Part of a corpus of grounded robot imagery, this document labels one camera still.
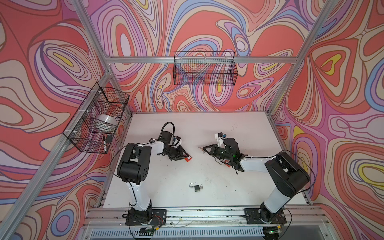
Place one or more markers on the left black wire basket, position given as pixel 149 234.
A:
pixel 82 131

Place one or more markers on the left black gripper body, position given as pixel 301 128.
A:
pixel 173 152

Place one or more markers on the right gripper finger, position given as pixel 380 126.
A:
pixel 208 147
pixel 211 152

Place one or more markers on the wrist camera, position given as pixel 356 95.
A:
pixel 220 137
pixel 176 141

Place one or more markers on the small black padlock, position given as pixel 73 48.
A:
pixel 197 188

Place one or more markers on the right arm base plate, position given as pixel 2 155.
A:
pixel 263 216

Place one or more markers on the back black wire basket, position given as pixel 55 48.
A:
pixel 205 68

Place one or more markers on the white tape roll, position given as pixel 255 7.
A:
pixel 103 120

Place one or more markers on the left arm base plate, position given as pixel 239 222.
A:
pixel 154 218

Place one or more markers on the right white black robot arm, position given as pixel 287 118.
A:
pixel 288 176

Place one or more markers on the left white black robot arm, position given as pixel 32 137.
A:
pixel 134 165

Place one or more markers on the black wire basket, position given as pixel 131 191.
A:
pixel 82 131
pixel 205 68

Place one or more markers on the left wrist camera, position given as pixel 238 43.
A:
pixel 176 141

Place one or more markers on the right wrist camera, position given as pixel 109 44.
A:
pixel 220 137

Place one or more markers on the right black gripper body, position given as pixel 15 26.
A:
pixel 219 152

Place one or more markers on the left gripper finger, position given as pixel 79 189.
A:
pixel 182 152
pixel 177 158

